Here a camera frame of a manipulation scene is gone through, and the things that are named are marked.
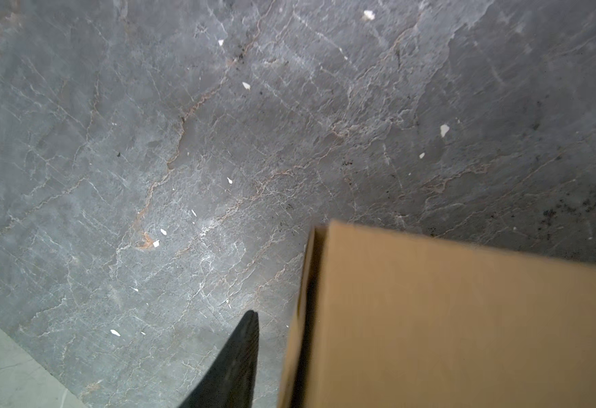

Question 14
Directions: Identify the brown cardboard box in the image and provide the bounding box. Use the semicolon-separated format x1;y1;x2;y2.
277;221;596;407

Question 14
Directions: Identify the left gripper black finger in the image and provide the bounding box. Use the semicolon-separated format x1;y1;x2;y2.
180;310;260;408

